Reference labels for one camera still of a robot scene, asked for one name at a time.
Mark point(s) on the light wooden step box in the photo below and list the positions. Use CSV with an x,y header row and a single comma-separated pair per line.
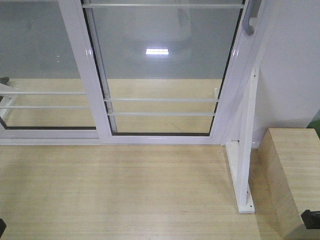
x,y
290,159

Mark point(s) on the white framed sliding glass door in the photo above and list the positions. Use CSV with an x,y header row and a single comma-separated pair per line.
x,y
162,64

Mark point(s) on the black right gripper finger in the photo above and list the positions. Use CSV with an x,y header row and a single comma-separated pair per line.
x,y
311,219

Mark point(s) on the white triangular support brace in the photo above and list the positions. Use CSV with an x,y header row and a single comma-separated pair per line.
x,y
238,145

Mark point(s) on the grey curved door handle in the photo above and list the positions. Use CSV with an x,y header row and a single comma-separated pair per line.
x,y
250,15

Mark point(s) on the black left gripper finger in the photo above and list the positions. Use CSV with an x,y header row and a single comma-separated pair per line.
x,y
2,226

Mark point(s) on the fixed white framed glass panel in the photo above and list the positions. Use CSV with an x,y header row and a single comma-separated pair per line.
x,y
40,84

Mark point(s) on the white door frame with track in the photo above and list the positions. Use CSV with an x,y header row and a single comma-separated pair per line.
x,y
247,53

